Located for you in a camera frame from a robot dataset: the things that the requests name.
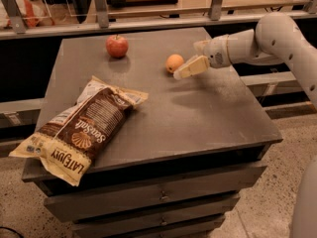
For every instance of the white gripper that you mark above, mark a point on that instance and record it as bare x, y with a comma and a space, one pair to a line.
215, 53

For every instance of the orange fruit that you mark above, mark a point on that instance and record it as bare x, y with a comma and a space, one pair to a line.
173, 62

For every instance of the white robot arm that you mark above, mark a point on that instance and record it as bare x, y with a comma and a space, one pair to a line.
275, 39

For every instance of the brown chip bag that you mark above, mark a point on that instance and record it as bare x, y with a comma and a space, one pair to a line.
67, 145

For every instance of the orange white bag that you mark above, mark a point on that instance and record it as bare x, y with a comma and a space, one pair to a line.
32, 14

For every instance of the red apple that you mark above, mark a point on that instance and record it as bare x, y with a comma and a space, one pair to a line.
117, 46

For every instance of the grey drawer cabinet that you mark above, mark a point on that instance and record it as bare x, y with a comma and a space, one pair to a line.
178, 164

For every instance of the metal railing frame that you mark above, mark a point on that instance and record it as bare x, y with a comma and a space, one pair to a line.
100, 18

